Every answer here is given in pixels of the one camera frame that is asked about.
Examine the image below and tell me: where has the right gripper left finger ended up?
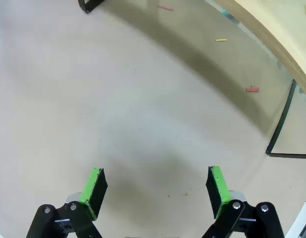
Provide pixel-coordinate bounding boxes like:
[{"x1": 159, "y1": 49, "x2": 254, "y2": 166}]
[{"x1": 25, "y1": 168, "x2": 108, "y2": 238}]

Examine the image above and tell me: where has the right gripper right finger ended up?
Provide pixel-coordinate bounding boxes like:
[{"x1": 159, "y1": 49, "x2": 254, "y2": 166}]
[{"x1": 201, "y1": 166, "x2": 285, "y2": 238}]

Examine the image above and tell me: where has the wooden table with black legs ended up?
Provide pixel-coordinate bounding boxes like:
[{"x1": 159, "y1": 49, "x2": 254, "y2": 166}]
[{"x1": 78, "y1": 0, "x2": 306, "y2": 159}]

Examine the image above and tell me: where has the small teal scrap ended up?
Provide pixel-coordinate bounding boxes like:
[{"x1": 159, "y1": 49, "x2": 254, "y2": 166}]
[{"x1": 221, "y1": 8, "x2": 235, "y2": 19}]

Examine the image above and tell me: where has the light wooden shelf board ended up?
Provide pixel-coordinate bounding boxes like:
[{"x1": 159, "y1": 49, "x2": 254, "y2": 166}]
[{"x1": 213, "y1": 0, "x2": 306, "y2": 86}]

